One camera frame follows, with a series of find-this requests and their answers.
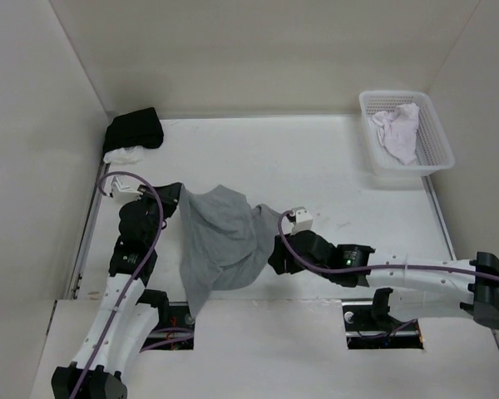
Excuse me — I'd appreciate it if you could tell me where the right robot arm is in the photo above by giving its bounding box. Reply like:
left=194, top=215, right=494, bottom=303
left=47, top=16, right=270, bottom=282
left=268, top=230, right=499, bottom=330

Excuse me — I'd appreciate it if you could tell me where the white tank top in basket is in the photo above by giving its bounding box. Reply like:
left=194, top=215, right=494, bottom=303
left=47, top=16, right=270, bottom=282
left=372, top=103, right=420, bottom=165

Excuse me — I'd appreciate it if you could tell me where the folded black tank top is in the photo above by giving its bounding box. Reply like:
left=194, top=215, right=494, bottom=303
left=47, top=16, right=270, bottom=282
left=102, top=107, right=164, bottom=154

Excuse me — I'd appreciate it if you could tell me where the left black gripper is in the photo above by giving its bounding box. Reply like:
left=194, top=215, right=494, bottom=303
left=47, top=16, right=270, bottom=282
left=134, top=183, right=181, bottom=247

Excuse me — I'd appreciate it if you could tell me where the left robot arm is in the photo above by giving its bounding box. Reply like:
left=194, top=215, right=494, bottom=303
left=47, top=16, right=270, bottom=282
left=51, top=179, right=182, bottom=398

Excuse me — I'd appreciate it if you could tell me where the folded white tank top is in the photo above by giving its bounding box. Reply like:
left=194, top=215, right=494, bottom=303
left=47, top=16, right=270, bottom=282
left=103, top=145, right=144, bottom=165

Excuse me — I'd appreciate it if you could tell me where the grey tank top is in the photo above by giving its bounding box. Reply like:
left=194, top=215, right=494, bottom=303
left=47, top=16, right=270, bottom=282
left=179, top=185, right=280, bottom=318

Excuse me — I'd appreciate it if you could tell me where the white plastic basket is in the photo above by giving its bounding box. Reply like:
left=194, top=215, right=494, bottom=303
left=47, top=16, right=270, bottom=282
left=358, top=90, right=455, bottom=178

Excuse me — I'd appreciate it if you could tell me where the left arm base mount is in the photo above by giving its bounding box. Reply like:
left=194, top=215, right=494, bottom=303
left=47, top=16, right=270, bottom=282
left=145, top=302, right=195, bottom=351

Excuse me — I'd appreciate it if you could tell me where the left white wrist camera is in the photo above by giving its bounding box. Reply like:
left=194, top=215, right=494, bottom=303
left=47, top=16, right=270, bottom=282
left=109, top=176, right=142, bottom=204

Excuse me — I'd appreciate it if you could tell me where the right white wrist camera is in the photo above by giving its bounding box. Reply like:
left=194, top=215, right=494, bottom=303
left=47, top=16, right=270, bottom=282
left=287, top=207, right=314, bottom=235

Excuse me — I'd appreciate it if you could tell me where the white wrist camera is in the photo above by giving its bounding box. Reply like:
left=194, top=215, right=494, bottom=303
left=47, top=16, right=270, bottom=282
left=109, top=176, right=142, bottom=204
left=287, top=207, right=314, bottom=235

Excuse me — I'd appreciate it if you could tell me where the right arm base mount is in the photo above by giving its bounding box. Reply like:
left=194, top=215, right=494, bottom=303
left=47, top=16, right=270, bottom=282
left=342, top=300, right=423, bottom=350

